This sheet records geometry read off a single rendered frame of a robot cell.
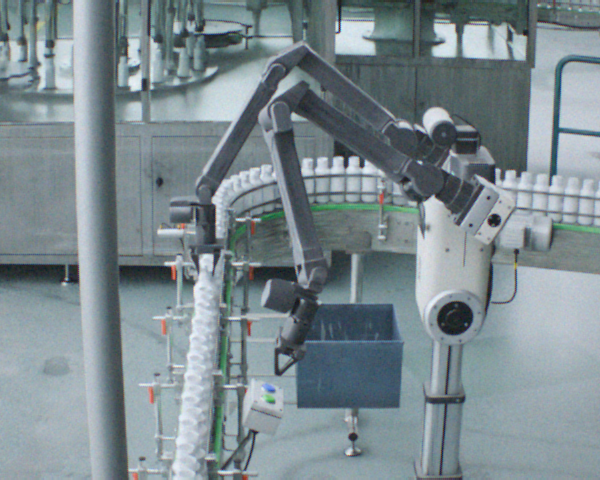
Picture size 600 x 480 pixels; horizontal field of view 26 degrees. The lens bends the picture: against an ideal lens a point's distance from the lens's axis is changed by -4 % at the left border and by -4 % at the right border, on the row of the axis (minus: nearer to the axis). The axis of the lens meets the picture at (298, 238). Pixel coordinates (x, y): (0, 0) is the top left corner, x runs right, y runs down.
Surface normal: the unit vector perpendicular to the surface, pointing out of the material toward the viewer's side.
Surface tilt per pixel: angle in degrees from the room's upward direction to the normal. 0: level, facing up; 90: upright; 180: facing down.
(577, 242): 90
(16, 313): 0
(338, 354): 90
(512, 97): 90
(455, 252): 90
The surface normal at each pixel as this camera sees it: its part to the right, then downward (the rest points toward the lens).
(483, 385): 0.01, -0.95
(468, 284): 0.02, 0.49
